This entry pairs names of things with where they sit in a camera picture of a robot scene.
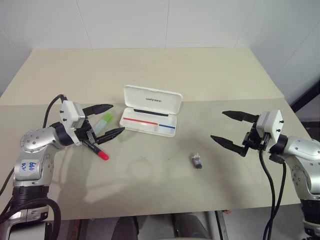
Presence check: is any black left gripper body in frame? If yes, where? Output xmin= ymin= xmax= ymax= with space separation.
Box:
xmin=74 ymin=115 xmax=98 ymax=146

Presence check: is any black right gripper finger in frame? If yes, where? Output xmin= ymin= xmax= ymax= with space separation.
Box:
xmin=221 ymin=110 xmax=261 ymax=123
xmin=210 ymin=134 xmax=250 ymax=158

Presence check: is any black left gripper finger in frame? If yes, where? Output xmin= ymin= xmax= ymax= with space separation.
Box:
xmin=83 ymin=103 xmax=114 ymax=119
xmin=94 ymin=126 xmax=126 ymax=146

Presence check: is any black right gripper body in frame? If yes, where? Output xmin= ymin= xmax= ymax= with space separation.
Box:
xmin=242 ymin=121 xmax=273 ymax=152

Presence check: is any small grey pencil sharpener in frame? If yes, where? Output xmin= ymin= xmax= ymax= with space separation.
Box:
xmin=190 ymin=152 xmax=203 ymax=170

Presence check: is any white open pencil case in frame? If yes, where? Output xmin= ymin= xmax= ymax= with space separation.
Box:
xmin=119 ymin=84 xmax=183 ymax=138

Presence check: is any black marker with red cap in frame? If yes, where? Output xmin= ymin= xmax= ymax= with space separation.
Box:
xmin=81 ymin=139 xmax=110 ymax=162

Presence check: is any black pen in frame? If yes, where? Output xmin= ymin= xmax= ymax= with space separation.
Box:
xmin=133 ymin=108 xmax=169 ymax=118

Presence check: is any metal table leg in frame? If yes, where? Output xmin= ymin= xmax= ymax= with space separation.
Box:
xmin=214 ymin=209 xmax=230 ymax=240

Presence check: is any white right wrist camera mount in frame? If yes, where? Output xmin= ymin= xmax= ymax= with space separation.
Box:
xmin=256 ymin=109 xmax=285 ymax=145

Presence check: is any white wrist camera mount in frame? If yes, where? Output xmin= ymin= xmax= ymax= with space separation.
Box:
xmin=60 ymin=99 xmax=88 ymax=147
xmin=256 ymin=109 xmax=285 ymax=145

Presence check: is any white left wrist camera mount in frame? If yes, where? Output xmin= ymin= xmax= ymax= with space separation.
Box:
xmin=60 ymin=99 xmax=88 ymax=147

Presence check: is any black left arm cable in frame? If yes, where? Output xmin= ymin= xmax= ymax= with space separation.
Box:
xmin=42 ymin=94 xmax=67 ymax=128

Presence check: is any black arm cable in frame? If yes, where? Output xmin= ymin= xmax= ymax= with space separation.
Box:
xmin=42 ymin=94 xmax=67 ymax=128
xmin=258 ymin=144 xmax=288 ymax=240

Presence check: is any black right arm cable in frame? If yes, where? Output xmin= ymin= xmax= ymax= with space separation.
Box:
xmin=258 ymin=144 xmax=288 ymax=240

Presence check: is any black metal frame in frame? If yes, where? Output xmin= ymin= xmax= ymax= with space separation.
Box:
xmin=289 ymin=79 xmax=320 ymax=131

